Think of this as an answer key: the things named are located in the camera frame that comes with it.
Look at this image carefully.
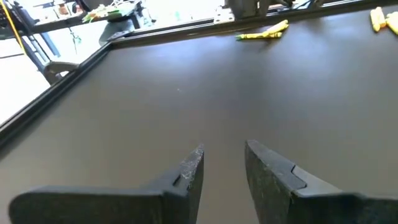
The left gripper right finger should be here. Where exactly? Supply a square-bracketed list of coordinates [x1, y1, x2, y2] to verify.
[244, 139, 398, 224]

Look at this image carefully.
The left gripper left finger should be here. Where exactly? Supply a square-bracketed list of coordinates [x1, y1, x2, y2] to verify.
[8, 143, 205, 224]

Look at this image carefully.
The black tripod stand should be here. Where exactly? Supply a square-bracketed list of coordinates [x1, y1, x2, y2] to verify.
[6, 0, 80, 85]

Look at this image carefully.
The black table edge frame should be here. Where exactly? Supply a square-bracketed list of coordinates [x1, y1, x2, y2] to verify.
[0, 0, 398, 150]

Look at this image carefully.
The yellow hanging cable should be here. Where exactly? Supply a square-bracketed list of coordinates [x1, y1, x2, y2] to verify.
[0, 0, 25, 55]

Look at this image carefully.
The white metal bracket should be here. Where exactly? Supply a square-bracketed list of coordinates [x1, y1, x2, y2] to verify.
[214, 7, 236, 25]

